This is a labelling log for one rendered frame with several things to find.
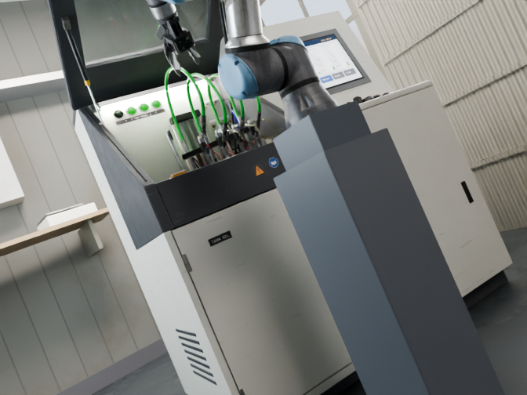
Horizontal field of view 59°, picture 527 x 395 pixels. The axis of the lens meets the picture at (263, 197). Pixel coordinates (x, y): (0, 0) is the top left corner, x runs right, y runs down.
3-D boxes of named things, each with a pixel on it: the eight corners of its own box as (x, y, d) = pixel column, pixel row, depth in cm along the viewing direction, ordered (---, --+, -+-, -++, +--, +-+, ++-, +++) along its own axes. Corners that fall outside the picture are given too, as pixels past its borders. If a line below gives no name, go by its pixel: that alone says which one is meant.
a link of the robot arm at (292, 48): (328, 73, 126) (308, 28, 126) (291, 81, 119) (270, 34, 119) (302, 92, 136) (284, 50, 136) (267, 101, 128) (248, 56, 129)
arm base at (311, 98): (350, 103, 125) (335, 69, 125) (309, 115, 117) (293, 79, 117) (317, 124, 138) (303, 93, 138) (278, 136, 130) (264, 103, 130)
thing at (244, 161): (174, 228, 152) (155, 183, 152) (171, 230, 156) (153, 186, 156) (321, 168, 179) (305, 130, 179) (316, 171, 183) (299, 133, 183)
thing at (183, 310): (259, 462, 147) (161, 233, 150) (207, 420, 199) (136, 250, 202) (412, 353, 178) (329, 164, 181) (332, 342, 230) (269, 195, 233)
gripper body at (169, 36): (178, 57, 155) (162, 23, 147) (167, 51, 161) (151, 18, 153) (197, 46, 157) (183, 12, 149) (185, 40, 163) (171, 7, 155)
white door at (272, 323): (254, 428, 148) (170, 230, 150) (252, 426, 150) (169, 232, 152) (397, 332, 177) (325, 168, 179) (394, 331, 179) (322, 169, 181)
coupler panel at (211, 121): (223, 154, 219) (198, 94, 220) (221, 156, 222) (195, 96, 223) (246, 146, 225) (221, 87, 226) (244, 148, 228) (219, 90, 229)
